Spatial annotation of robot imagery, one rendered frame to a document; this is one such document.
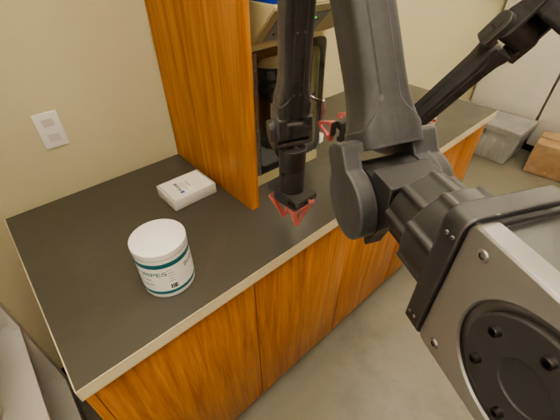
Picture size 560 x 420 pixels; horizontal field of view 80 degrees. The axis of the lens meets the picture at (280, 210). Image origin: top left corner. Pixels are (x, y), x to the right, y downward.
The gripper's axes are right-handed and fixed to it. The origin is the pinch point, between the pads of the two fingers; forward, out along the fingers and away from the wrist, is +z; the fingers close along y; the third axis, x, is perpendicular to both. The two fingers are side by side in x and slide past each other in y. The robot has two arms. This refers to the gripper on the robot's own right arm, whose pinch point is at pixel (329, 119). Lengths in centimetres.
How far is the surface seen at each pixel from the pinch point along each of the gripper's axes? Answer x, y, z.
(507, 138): 89, -241, -4
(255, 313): 44, 50, -19
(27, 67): -19, 72, 52
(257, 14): -33.8, 27.2, 3.7
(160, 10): -31, 35, 39
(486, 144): 101, -242, 10
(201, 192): 18, 44, 15
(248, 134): -6.2, 34.6, -0.3
